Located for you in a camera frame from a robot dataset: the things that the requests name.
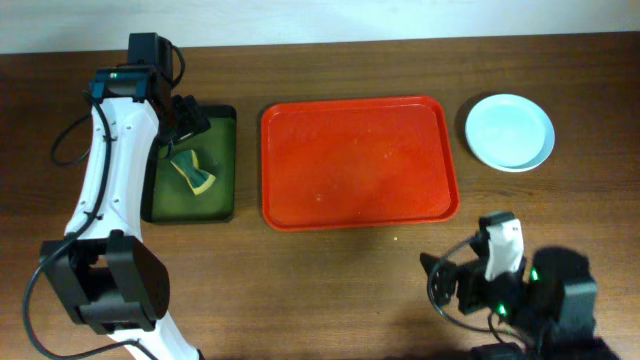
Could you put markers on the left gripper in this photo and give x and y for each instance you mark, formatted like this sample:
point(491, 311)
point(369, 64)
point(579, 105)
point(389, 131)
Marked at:
point(189, 120)

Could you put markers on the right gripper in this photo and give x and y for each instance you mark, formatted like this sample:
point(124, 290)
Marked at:
point(449, 272)

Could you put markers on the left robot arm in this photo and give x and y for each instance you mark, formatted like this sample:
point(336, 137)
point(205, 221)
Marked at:
point(101, 271)

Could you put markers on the light blue plate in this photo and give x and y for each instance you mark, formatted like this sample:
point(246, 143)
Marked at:
point(509, 133)

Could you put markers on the black tray with green water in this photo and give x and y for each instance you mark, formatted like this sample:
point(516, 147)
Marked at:
point(167, 198)

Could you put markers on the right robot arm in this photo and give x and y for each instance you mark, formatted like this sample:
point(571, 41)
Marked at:
point(539, 308)

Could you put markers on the red plastic tray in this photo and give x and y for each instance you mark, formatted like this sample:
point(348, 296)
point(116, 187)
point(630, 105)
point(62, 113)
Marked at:
point(356, 163)

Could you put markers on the green and yellow sponge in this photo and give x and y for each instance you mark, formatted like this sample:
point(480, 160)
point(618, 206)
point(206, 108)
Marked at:
point(187, 164)

